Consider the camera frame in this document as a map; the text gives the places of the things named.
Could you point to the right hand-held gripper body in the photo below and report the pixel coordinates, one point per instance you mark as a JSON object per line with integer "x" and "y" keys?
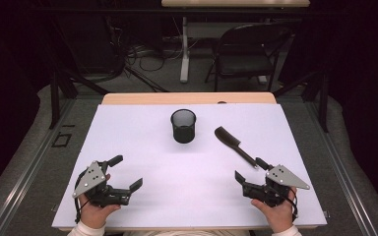
{"x": 283, "y": 177}

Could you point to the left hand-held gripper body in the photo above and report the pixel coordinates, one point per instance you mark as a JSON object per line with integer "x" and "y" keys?
{"x": 92, "y": 178}

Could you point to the dark brown comb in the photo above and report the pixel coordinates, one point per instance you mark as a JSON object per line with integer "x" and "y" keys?
{"x": 231, "y": 141}

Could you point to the black mesh cup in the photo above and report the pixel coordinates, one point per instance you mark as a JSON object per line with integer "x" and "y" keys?
{"x": 183, "y": 126}

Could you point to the person's left hand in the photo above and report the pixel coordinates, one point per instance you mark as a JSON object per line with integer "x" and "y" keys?
{"x": 95, "y": 214}

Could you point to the person's right hand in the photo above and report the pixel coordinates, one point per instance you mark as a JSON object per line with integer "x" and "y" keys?
{"x": 277, "y": 218}

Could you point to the black metal stand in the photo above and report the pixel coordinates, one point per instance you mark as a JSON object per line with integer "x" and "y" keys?
{"x": 54, "y": 98}
{"x": 323, "y": 101}

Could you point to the light wooden table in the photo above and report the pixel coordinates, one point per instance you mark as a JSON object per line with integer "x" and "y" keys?
{"x": 177, "y": 98}

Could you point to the black folding chair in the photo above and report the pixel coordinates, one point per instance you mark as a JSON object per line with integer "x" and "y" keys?
{"x": 246, "y": 64}

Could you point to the dark curtain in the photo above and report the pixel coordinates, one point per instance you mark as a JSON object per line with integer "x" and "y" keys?
{"x": 367, "y": 82}
{"x": 3, "y": 98}

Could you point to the wooden desk with white leg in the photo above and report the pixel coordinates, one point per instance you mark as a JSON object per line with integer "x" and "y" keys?
{"x": 184, "y": 49}

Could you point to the metal floor rail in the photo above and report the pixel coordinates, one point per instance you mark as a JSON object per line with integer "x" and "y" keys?
{"x": 344, "y": 170}
{"x": 29, "y": 170}

